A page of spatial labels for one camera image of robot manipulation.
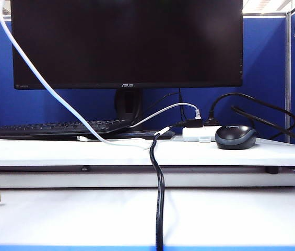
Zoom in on white power strip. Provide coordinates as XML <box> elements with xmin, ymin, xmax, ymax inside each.
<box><xmin>182</xmin><ymin>127</ymin><xmax>222</xmax><ymax>143</ymax></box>

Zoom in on long black cable pair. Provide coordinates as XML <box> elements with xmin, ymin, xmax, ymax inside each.
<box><xmin>149</xmin><ymin>121</ymin><xmax>187</xmax><ymax>251</ymax></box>

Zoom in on grey metal partition post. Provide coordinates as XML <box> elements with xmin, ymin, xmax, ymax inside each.
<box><xmin>285</xmin><ymin>12</ymin><xmax>292</xmax><ymax>144</ymax></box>

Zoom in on black plug adapter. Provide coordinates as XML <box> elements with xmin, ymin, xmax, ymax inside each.
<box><xmin>183</xmin><ymin>119</ymin><xmax>205</xmax><ymax>128</ymax></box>

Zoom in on white cable with white plug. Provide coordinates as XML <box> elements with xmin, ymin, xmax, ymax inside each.
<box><xmin>131</xmin><ymin>102</ymin><xmax>202</xmax><ymax>128</ymax></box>

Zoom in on black grey computer mouse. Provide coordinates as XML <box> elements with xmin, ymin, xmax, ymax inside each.
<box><xmin>214</xmin><ymin>124</ymin><xmax>258</xmax><ymax>151</ymax></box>

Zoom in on white Type-C charging cable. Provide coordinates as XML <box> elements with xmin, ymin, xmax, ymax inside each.
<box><xmin>0</xmin><ymin>0</ymin><xmax>150</xmax><ymax>151</ymax></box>

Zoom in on black ASUS monitor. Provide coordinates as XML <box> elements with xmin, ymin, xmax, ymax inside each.
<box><xmin>10</xmin><ymin>0</ymin><xmax>244</xmax><ymax>90</ymax></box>

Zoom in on white lower base board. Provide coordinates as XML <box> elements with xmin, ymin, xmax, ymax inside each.
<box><xmin>0</xmin><ymin>168</ymin><xmax>295</xmax><ymax>189</ymax></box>

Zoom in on thick black power cable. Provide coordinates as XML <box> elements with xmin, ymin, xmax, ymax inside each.
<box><xmin>208</xmin><ymin>93</ymin><xmax>295</xmax><ymax>148</ymax></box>

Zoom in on black keyboard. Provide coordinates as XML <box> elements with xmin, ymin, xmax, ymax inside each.
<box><xmin>0</xmin><ymin>119</ymin><xmax>132</xmax><ymax>141</ymax></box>

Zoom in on white raised desk board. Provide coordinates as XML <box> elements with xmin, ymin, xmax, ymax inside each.
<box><xmin>0</xmin><ymin>137</ymin><xmax>295</xmax><ymax>168</ymax></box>

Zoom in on thin black monitor cables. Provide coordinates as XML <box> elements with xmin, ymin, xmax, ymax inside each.
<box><xmin>149</xmin><ymin>88</ymin><xmax>187</xmax><ymax>123</ymax></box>

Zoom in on black monitor stand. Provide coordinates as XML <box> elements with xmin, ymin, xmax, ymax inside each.
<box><xmin>114</xmin><ymin>88</ymin><xmax>176</xmax><ymax>140</ymax></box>

